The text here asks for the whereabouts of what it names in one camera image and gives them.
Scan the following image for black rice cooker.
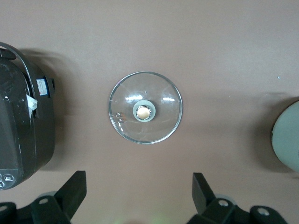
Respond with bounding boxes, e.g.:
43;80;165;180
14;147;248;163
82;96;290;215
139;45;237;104
0;42;56;191

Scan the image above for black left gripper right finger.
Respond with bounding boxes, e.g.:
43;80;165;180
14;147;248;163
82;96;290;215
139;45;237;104
186;172;249;224

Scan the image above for stainless steel cooking pot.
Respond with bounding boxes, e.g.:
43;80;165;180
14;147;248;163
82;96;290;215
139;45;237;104
271;100;299;174

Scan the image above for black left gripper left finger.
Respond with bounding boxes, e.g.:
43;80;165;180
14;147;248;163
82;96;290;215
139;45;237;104
31;170;87;224

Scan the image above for glass pot lid copper knob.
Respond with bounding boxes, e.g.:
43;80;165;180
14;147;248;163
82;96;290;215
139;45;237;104
108;71;183;145

